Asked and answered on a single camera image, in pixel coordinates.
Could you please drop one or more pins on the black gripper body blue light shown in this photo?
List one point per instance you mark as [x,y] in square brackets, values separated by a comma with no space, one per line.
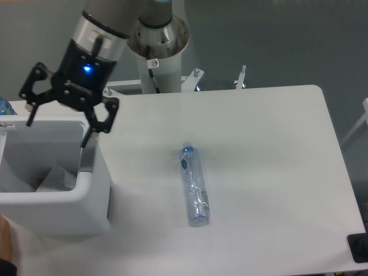
[82,76]

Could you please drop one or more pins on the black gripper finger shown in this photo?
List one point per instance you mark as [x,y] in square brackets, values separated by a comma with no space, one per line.
[99,124]
[38,73]

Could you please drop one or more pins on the clear crushed plastic bottle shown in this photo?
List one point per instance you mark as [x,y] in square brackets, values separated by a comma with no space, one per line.
[197,202]

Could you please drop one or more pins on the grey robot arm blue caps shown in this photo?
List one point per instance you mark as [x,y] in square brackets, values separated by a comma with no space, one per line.
[114,22]

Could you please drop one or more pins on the dark sleeve forearm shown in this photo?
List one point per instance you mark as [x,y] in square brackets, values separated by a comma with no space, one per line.
[7,268]

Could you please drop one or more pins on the white plastic trash can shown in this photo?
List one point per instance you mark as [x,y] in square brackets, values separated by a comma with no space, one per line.
[27,156]

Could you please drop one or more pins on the person's hand at edge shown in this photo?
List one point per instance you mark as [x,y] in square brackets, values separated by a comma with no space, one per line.
[6,240]

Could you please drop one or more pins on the blue water bottle at edge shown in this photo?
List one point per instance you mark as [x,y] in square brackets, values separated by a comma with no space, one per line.
[6,108]

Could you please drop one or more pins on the black table clamp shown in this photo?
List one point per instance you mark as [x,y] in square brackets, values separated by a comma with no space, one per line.
[358,247]

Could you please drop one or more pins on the white pedestal base frame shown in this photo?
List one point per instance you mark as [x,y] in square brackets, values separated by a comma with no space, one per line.
[153,81]

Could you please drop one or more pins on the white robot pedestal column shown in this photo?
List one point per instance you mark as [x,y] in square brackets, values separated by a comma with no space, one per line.
[162,47]

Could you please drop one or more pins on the white frame at right edge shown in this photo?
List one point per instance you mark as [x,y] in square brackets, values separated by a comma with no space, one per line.
[356,130]

